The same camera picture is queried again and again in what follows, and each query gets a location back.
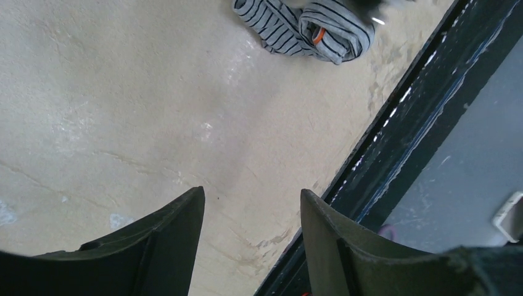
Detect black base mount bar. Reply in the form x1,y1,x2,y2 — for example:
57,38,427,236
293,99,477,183
257,1,522,295

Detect grey striped underwear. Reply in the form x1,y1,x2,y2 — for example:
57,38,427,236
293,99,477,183
232,0,376,65

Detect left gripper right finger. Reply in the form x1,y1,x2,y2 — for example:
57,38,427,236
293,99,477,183
300,189,522,295

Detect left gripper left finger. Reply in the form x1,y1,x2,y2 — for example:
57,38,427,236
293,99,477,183
1,187,205,295

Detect white smartphone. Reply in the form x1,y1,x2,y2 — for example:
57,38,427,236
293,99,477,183
492,191,522,244

